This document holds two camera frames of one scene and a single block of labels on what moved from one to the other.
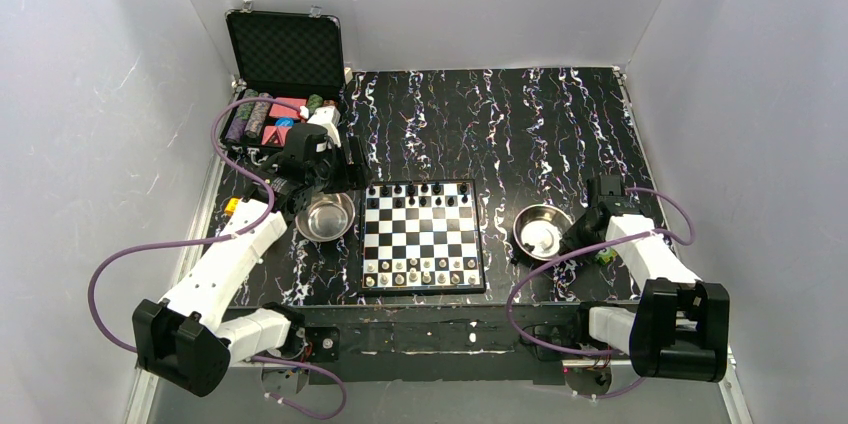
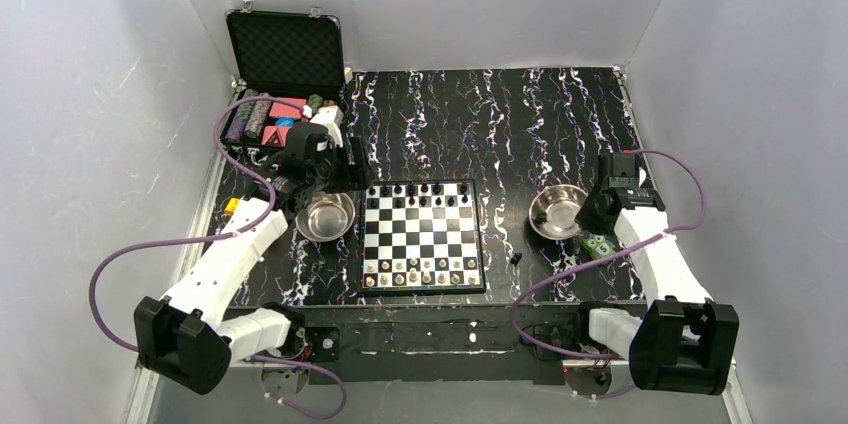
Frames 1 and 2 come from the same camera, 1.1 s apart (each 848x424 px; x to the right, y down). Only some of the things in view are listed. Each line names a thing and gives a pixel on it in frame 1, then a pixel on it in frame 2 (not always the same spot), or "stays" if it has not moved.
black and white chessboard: x=421 y=237 stays
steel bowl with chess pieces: x=538 y=229 -> x=553 y=209
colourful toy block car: x=231 y=206 stays
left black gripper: x=354 y=164 stays
